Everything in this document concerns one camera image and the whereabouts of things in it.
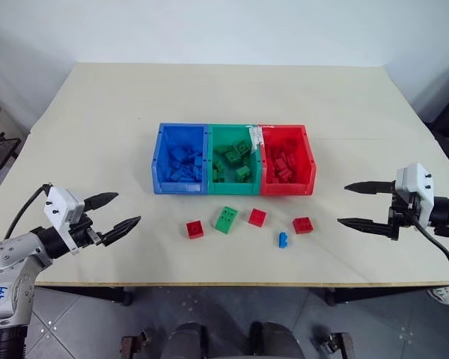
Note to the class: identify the red plastic bin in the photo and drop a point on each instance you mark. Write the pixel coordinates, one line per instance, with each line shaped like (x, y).
(303, 157)

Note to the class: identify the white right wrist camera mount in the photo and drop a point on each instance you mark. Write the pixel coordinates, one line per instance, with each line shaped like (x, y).
(417, 183)

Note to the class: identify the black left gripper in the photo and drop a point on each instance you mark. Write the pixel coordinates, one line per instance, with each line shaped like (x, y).
(83, 233)

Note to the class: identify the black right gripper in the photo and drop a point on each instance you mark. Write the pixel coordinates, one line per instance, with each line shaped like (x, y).
(400, 213)

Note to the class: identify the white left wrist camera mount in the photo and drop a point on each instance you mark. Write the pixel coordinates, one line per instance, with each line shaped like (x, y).
(61, 207)

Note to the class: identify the green long toy brick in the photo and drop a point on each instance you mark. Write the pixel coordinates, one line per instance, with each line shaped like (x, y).
(225, 220)

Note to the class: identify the brown caster foot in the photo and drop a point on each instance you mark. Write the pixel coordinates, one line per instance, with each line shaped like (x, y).
(132, 344)
(336, 344)

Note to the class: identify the small blue toy brick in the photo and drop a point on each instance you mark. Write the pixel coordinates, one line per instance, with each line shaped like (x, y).
(283, 240)

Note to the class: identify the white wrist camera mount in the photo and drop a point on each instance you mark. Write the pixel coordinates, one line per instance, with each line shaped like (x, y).
(417, 183)
(61, 207)

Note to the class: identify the green plastic bin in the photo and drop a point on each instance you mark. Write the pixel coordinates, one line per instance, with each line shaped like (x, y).
(230, 188)

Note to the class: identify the red square toy brick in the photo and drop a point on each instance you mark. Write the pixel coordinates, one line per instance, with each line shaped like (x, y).
(303, 225)
(257, 217)
(194, 230)

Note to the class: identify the white sneaker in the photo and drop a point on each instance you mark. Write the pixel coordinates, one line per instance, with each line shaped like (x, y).
(444, 295)

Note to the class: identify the black table frame beam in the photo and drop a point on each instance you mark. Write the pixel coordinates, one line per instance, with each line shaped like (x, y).
(366, 295)
(97, 293)

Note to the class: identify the blue plastic bin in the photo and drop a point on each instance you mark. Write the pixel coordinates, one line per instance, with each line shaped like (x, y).
(161, 157)

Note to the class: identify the white tape strip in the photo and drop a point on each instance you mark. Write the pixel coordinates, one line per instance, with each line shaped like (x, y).
(255, 140)

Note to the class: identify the dark rounded shape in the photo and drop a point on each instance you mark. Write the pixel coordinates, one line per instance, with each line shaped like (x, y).
(185, 342)
(277, 342)

